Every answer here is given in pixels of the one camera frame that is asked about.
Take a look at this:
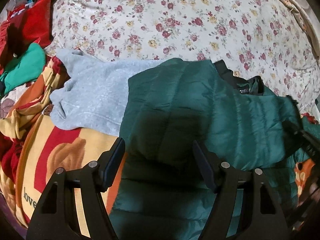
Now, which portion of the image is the grey fleece sweatshirt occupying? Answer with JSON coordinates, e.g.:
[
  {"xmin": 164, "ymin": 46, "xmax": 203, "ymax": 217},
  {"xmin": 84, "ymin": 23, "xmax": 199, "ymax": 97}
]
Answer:
[{"xmin": 49, "ymin": 49, "xmax": 170, "ymax": 140}]

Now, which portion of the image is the teal green cloth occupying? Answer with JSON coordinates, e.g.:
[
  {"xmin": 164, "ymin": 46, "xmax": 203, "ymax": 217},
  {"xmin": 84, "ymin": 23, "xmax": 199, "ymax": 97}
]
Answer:
[{"xmin": 0, "ymin": 43, "xmax": 47, "ymax": 98}]

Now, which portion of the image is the floral bed sheet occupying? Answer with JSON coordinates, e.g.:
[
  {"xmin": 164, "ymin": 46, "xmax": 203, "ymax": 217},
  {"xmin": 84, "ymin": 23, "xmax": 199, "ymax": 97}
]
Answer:
[{"xmin": 44, "ymin": 0, "xmax": 320, "ymax": 120}]

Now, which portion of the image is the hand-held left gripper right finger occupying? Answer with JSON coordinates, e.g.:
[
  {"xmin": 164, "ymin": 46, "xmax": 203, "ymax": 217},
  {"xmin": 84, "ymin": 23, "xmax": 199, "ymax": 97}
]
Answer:
[{"xmin": 192, "ymin": 140, "xmax": 293, "ymax": 240}]

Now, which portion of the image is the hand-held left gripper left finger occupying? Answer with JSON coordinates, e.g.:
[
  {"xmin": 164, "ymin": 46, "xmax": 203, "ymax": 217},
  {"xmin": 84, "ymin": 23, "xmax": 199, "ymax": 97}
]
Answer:
[{"xmin": 26, "ymin": 137, "xmax": 126, "ymax": 240}]

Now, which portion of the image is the clear plastic bag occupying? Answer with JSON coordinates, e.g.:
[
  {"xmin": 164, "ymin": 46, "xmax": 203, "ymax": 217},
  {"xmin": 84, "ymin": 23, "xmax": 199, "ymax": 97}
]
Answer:
[{"xmin": 5, "ymin": 0, "xmax": 28, "ymax": 12}]

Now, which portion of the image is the red cloth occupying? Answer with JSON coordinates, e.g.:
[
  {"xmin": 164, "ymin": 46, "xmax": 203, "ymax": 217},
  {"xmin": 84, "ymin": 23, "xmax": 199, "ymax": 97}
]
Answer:
[{"xmin": 0, "ymin": 0, "xmax": 58, "ymax": 73}]

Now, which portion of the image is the dark green puffer jacket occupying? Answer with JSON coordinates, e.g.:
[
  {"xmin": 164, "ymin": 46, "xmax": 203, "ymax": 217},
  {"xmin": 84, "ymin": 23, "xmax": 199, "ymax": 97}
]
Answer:
[{"xmin": 109, "ymin": 57, "xmax": 320, "ymax": 240}]

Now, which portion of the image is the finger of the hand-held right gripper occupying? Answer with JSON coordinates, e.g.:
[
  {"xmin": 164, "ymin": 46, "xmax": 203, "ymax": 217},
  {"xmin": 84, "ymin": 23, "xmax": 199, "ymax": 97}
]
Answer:
[{"xmin": 282, "ymin": 94, "xmax": 320, "ymax": 161}]

